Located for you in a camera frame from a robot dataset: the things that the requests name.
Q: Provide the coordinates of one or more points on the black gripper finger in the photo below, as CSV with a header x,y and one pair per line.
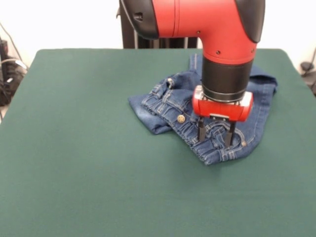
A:
x,y
229,139
201,133

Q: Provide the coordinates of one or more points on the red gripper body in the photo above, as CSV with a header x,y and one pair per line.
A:
x,y
222,109

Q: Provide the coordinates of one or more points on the blue denim jeans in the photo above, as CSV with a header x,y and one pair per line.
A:
x,y
256,128

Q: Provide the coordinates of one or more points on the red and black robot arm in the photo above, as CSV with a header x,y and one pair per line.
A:
x,y
209,22

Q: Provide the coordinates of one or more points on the dark green table cloth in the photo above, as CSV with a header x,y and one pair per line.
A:
x,y
61,148

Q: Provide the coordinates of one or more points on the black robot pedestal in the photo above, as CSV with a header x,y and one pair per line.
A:
x,y
129,42

